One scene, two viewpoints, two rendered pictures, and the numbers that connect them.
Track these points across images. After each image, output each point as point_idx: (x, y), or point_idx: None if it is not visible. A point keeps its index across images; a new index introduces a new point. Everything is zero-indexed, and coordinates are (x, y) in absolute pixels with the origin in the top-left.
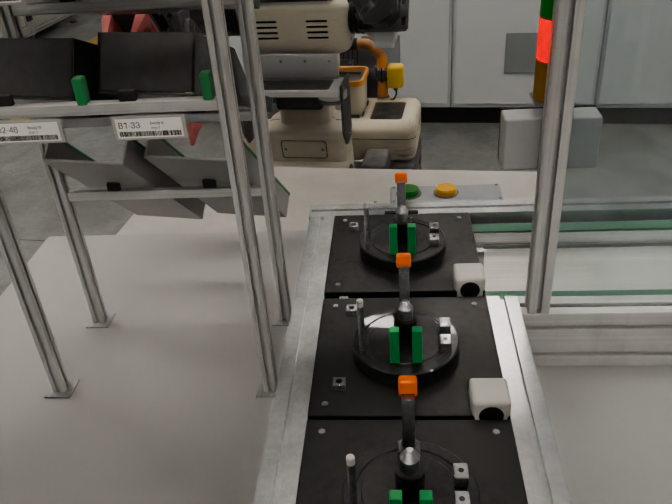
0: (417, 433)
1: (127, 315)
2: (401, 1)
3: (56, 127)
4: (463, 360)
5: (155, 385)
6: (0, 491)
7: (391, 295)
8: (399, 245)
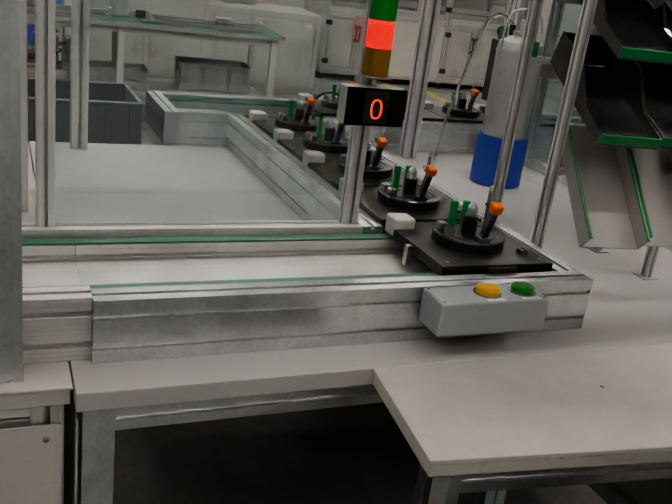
0: (376, 182)
1: (635, 280)
2: None
3: None
4: (373, 198)
5: (550, 252)
6: (551, 224)
7: None
8: None
